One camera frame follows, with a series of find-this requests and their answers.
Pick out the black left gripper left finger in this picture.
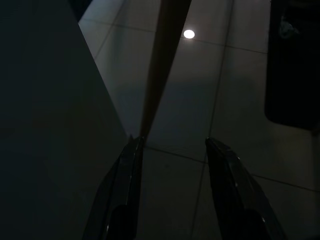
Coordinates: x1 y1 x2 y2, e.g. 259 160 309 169
82 136 145 240

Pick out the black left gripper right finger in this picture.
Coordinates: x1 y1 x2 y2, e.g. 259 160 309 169
204 136 288 240

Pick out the white board panel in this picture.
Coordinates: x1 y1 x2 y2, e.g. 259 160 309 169
0 0 136 240

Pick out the black floor mat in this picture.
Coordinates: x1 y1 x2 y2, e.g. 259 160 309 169
264 0 320 131

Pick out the wooden table leg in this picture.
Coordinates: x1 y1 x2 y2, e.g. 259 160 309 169
139 0 193 138

